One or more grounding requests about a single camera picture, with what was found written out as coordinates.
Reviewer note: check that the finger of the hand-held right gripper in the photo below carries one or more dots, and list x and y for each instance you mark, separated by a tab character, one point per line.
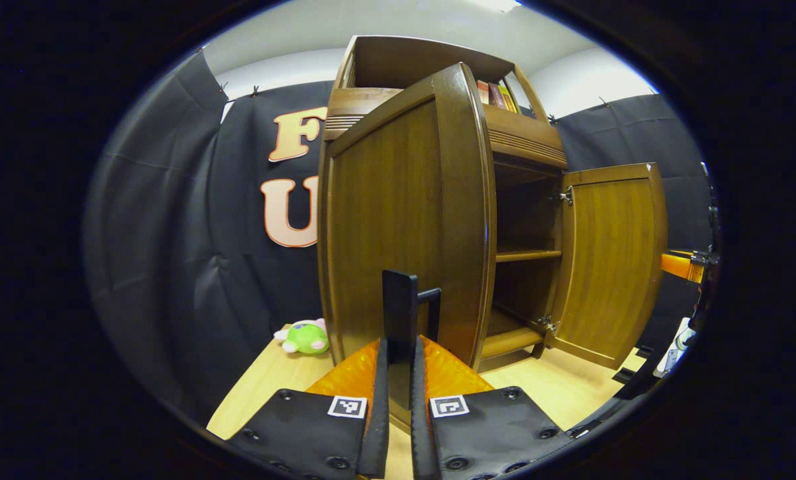
676	265

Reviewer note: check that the white and blue object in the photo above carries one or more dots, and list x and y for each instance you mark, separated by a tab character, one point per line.
679	343

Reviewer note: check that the black backdrop cloth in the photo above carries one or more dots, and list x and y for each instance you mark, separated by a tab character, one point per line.
171	233

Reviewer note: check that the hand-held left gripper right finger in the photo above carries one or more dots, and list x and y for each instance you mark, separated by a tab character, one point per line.
491	433

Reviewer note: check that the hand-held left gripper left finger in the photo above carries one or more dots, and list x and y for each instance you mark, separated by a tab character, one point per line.
304	433

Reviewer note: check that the dark red book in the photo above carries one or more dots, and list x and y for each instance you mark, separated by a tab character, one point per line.
496	96

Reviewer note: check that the large ceiling light panel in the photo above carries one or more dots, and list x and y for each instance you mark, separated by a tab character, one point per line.
494	4

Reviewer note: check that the wooden drawer with black knob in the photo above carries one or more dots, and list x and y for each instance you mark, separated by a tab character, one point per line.
528	140

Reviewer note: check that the green plush toy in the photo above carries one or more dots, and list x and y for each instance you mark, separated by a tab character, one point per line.
304	337

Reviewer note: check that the wooden shoe cabinet door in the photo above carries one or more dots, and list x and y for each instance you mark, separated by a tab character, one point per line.
611	266
384	200

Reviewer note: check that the wooden double-door shoe cabinet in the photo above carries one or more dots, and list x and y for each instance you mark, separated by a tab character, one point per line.
424	60

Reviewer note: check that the wooden inner shelf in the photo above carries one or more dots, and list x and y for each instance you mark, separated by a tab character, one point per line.
528	254

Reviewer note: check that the brown book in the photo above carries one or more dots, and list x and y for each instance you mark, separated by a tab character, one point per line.
482	92

